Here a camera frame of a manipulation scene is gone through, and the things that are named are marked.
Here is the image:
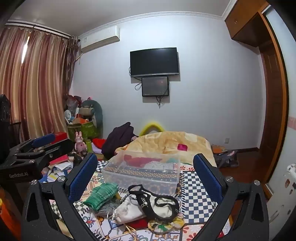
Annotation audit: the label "wooden overhead cabinet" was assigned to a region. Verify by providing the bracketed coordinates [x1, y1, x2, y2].
[224, 0, 271, 47]

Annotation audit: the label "white teal knitted garment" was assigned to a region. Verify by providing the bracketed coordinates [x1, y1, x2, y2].
[143, 159, 179, 172]

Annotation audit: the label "small black wall monitor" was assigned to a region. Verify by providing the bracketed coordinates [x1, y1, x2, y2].
[142, 76, 170, 97]

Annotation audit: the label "yellow quilt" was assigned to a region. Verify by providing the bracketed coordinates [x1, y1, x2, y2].
[115, 131, 218, 168]

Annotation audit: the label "red folded garment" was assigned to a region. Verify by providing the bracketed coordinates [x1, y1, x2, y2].
[124, 155, 163, 166]

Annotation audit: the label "white appliance with stickers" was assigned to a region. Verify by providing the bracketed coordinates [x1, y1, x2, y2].
[266, 163, 296, 233]

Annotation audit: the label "clear plastic storage box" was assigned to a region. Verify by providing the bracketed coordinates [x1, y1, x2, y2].
[101, 151, 181, 196]

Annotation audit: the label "red plastic bag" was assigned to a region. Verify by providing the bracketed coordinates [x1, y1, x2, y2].
[67, 95, 83, 112]

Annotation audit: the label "patterned checkered bed sheet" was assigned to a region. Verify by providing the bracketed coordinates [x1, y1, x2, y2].
[50, 159, 232, 241]

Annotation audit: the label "patterned woven textile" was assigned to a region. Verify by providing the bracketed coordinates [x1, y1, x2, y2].
[106, 162, 180, 179]

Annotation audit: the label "grey green plush toy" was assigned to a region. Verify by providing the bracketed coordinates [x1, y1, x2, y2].
[79, 100, 103, 131]

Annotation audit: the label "wooden door frame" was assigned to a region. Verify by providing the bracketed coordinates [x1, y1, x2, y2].
[257, 11, 290, 200]

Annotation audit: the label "grey knitted sock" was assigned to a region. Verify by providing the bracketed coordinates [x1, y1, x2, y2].
[96, 197, 121, 217]

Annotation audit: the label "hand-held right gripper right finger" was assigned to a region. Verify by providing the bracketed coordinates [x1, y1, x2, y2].
[192, 153, 270, 241]

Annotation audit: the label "green fabric storage box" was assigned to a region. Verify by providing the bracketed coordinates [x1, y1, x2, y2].
[68, 119, 99, 140]

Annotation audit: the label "red white cloth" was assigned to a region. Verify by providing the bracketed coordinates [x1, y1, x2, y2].
[92, 138, 107, 149]

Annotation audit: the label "white air conditioner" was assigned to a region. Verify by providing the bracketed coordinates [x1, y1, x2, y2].
[80, 25, 121, 53]

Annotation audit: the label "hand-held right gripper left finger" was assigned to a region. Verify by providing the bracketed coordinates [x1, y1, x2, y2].
[21, 153, 100, 241]

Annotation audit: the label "yellow curved cushion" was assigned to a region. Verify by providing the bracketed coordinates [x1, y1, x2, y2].
[139, 123, 166, 137]

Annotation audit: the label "white drawstring pouch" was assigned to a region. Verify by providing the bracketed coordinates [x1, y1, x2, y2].
[113, 194, 148, 224]

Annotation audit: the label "red box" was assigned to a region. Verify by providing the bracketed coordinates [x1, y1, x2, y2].
[54, 132, 69, 142]

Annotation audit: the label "pink rabbit plush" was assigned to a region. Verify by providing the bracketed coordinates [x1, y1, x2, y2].
[74, 131, 87, 154]

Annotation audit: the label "dark jacket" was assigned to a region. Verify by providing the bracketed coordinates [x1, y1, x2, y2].
[102, 122, 139, 160]

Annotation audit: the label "pile of books and papers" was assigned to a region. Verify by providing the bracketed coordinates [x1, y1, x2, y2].
[41, 153, 77, 184]

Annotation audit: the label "black television cable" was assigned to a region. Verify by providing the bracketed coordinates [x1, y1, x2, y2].
[129, 67, 143, 91]

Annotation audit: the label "orange notebook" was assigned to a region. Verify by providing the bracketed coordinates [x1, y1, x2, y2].
[211, 144, 228, 154]

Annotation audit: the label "grey bag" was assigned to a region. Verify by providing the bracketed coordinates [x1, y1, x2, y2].
[214, 149, 240, 169]

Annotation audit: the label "green knitted socks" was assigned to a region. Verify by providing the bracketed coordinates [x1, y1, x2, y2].
[83, 183, 120, 210]

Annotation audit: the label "floral yellow cloth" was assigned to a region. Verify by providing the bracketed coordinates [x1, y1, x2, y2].
[148, 214, 185, 233]

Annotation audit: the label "black wall television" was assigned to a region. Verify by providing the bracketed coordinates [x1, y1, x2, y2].
[130, 47, 180, 77]

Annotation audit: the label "striped pink curtain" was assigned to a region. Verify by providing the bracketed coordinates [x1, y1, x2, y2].
[0, 27, 78, 145]

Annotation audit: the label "curtain rail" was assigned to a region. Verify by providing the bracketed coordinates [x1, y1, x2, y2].
[5, 20, 73, 39]

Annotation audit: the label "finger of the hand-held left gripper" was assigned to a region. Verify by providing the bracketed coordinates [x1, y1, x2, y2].
[16, 138, 75, 164]
[10, 133, 56, 155]

